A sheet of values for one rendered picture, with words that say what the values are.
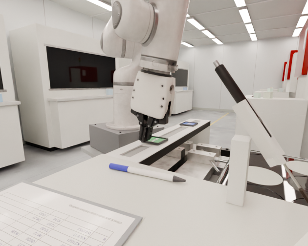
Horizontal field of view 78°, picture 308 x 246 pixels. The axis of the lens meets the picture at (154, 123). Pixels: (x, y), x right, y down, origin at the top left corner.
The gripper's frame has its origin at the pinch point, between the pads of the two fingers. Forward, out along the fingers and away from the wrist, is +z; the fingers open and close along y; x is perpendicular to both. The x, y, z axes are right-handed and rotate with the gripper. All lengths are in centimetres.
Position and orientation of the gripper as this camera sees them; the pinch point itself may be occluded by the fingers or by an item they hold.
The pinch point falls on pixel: (145, 133)
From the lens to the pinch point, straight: 49.3
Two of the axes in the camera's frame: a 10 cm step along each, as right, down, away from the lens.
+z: -1.8, 9.4, 3.0
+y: -8.4, -3.0, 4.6
